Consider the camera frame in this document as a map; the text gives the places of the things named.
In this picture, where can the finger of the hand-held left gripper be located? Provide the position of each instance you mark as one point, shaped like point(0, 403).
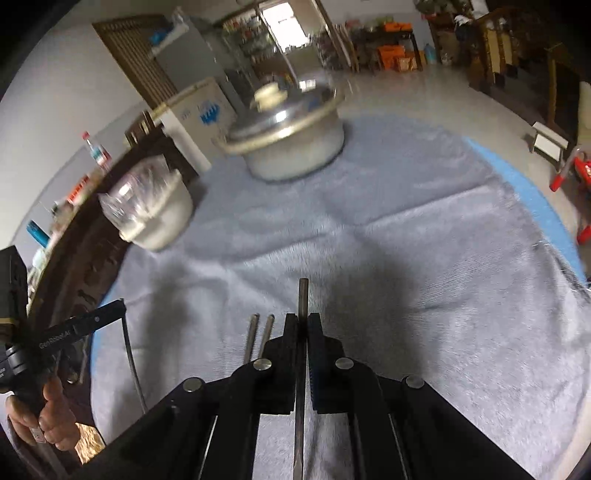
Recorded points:
point(99, 317)

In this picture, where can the blue table cover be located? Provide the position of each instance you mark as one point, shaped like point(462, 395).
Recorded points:
point(521, 184)

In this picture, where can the teal thermos bottle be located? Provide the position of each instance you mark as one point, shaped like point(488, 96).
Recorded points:
point(38, 233)

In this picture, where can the steel pot lid cream knob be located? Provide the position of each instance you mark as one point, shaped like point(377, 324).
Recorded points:
point(277, 115)

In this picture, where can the red plastic child chair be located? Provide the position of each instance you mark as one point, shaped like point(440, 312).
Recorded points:
point(575, 166)

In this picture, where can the small white stool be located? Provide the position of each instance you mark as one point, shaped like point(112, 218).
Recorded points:
point(549, 138)

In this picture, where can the steel cooking pot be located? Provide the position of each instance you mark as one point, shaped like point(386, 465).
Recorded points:
point(300, 154)

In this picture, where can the thin metal utensil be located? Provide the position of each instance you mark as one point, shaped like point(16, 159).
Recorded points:
point(134, 364)

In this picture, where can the white bowl with plastic wrap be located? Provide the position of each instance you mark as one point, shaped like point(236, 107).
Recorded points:
point(152, 207)

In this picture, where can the person's left hand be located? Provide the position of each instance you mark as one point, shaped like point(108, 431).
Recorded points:
point(60, 415)

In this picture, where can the orange cardboard box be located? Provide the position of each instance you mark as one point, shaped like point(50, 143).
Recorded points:
point(391, 54)

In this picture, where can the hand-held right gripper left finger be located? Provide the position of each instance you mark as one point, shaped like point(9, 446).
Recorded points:
point(290, 350)

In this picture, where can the wooden chair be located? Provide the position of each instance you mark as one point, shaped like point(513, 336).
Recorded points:
point(138, 129)

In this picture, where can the blue water jug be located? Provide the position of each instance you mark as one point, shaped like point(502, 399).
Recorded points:
point(430, 53)

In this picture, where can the clear bottle with red cap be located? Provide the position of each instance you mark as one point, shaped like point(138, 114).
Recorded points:
point(97, 150)

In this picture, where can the white chest freezer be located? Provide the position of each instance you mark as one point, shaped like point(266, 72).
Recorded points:
point(203, 115)

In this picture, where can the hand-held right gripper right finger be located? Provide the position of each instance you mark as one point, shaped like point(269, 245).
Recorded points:
point(315, 350)

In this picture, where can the carved dark wooden table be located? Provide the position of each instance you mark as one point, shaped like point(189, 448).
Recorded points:
point(92, 258)

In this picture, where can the grey refrigerator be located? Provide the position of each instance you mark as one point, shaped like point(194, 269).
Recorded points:
point(203, 50)

